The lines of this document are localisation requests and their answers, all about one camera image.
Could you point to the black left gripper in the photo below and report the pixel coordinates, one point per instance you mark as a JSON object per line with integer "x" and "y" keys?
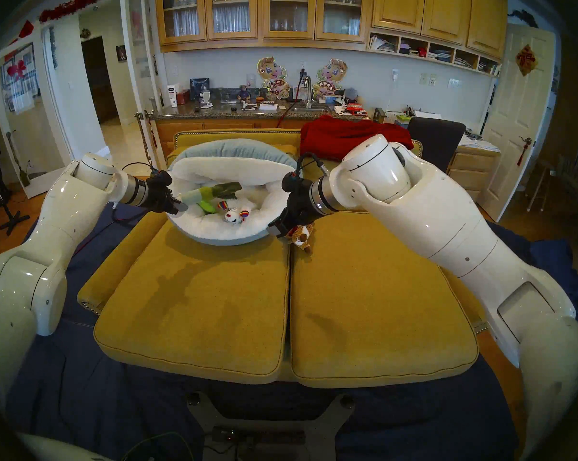
{"x": 161, "y": 196}

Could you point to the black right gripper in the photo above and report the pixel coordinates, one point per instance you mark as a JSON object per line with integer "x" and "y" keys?
{"x": 296, "y": 208}

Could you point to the brown reindeer plush toy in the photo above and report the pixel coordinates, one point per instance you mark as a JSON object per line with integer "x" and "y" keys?
{"x": 302, "y": 236}

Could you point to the green cactus plush toy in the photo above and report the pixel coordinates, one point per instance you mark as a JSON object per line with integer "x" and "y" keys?
{"x": 206, "y": 207}

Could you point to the green bottle plush toy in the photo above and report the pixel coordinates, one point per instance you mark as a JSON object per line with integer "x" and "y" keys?
{"x": 212, "y": 192}

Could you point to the white fluffy plush toy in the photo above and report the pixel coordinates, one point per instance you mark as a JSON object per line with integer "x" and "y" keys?
{"x": 233, "y": 216}

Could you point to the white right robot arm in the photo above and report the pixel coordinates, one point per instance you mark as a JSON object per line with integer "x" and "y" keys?
{"x": 461, "y": 244}

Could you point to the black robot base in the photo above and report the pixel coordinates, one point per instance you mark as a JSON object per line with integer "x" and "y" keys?
{"x": 207, "y": 419}

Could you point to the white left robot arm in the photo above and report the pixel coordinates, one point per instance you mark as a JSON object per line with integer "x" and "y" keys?
{"x": 53, "y": 234}

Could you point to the white and blue dog bed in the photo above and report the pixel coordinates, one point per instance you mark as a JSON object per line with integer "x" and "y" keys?
{"x": 231, "y": 169}

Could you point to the granite counter with wood base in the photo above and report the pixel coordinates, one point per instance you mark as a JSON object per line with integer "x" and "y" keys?
{"x": 195, "y": 126}

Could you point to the yellow sofa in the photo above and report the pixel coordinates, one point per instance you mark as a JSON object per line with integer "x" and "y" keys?
{"x": 365, "y": 282}

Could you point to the red blanket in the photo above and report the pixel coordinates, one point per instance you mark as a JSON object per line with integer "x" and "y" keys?
{"x": 327, "y": 133}

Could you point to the white lotion bottle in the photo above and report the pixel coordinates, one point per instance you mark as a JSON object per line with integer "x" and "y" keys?
{"x": 172, "y": 97}

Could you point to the dark blue box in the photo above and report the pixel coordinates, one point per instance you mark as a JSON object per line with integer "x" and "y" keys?
{"x": 200, "y": 88}

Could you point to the chrome faucet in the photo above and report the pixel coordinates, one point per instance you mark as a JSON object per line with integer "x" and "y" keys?
{"x": 308, "y": 97}

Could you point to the white glass french door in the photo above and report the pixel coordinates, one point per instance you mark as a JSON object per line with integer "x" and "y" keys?
{"x": 131, "y": 56}
{"x": 34, "y": 186}

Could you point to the small framed hall picture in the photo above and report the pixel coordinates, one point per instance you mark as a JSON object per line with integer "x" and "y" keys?
{"x": 121, "y": 53}

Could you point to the dark upholstered chair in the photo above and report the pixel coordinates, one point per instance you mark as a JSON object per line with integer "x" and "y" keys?
{"x": 435, "y": 138}

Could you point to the wooden drawer cabinet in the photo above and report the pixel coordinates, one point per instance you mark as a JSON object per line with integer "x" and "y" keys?
{"x": 466, "y": 176}

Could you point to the blue floor cloth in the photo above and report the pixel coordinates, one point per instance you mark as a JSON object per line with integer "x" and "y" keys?
{"x": 125, "y": 402}

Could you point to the red knot door decoration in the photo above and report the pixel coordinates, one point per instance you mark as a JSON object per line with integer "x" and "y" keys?
{"x": 17, "y": 69}

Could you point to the stack of papers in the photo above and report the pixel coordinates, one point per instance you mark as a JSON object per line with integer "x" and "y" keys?
{"x": 478, "y": 144}

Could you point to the red tinsel garland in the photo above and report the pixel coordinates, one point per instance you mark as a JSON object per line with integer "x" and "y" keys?
{"x": 77, "y": 3}

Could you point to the white panel door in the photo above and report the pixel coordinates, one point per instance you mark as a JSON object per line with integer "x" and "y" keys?
{"x": 514, "y": 109}

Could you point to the white leg stool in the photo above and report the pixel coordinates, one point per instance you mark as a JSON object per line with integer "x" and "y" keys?
{"x": 538, "y": 176}

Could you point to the dark blue blanket heap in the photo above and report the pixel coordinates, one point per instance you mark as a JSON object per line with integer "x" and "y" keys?
{"x": 553, "y": 258}

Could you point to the red diamond door ornament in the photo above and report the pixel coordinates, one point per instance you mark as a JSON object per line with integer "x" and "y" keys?
{"x": 526, "y": 60}

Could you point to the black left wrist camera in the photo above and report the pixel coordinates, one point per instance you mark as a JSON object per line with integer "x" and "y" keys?
{"x": 165, "y": 177}

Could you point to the cartoon child wall decoration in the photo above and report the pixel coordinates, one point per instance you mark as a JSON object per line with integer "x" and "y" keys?
{"x": 331, "y": 76}
{"x": 272, "y": 76}

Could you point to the red paper wall decoration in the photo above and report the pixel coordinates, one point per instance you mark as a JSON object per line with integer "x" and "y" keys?
{"x": 26, "y": 30}

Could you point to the wooden wall cabinets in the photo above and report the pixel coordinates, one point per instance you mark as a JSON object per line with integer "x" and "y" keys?
{"x": 399, "y": 8}

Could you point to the black wall decoration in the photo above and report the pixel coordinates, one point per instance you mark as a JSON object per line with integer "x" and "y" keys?
{"x": 524, "y": 17}

